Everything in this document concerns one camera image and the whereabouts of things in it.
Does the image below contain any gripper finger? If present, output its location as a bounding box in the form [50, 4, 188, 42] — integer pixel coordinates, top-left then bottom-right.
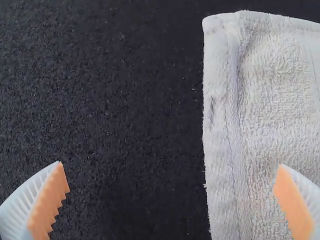
[272, 163, 320, 240]
[0, 160, 71, 240]

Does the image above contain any pale towel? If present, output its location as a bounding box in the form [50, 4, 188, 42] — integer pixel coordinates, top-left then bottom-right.
[201, 9, 320, 240]

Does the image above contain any black mat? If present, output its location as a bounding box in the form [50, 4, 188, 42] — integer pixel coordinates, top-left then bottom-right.
[0, 0, 320, 240]

